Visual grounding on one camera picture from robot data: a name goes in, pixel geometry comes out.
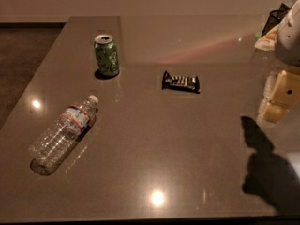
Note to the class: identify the black mesh pen holder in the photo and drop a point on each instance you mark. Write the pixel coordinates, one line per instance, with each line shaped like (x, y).
(275, 17)

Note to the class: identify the green soda can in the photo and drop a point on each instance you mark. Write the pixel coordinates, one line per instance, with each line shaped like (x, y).
(106, 55)

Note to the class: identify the clear plastic water bottle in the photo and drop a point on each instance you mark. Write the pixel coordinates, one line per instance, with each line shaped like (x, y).
(52, 147)

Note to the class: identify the black candy bar wrapper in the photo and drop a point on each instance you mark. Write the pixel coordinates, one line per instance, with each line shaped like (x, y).
(181, 83)

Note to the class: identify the white crumpled cloth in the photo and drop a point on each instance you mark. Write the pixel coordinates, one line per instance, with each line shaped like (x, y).
(268, 41)

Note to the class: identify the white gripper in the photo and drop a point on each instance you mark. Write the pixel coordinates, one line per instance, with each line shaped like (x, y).
(289, 42)

